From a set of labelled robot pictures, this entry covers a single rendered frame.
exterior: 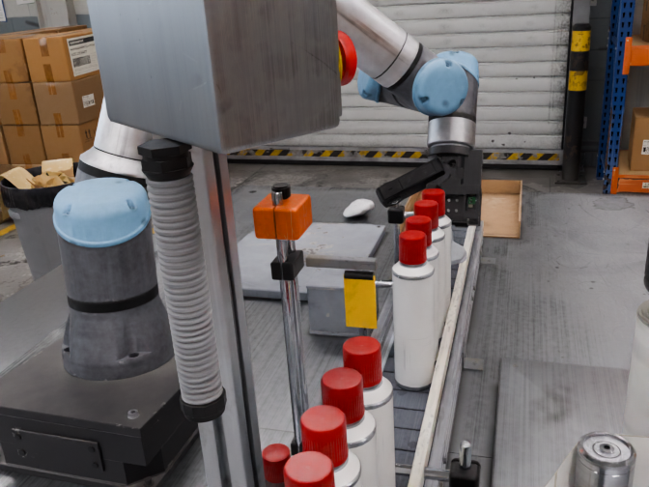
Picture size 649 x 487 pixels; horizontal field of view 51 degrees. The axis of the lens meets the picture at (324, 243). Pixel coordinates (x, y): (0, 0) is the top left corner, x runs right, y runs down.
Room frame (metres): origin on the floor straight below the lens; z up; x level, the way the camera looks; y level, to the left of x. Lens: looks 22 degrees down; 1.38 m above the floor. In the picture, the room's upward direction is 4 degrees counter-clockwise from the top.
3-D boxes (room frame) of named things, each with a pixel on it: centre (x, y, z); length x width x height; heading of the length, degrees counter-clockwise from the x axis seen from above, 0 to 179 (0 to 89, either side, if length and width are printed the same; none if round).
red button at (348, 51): (0.48, -0.01, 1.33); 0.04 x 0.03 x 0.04; 38
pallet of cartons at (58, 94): (4.63, 1.65, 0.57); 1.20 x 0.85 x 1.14; 164
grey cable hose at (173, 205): (0.44, 0.10, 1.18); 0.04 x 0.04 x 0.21
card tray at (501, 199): (1.51, -0.34, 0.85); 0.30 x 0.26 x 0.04; 163
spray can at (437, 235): (0.86, -0.14, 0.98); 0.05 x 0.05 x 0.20
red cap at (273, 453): (0.65, 0.07, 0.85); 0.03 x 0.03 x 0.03
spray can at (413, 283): (0.75, -0.11, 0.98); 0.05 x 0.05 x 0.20
